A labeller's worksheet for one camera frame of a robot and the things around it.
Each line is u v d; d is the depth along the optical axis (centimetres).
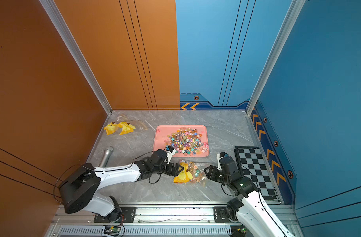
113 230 71
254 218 45
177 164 77
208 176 69
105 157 92
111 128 99
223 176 64
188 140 98
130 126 97
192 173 84
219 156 73
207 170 75
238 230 70
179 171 77
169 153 77
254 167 87
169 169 74
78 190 43
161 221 73
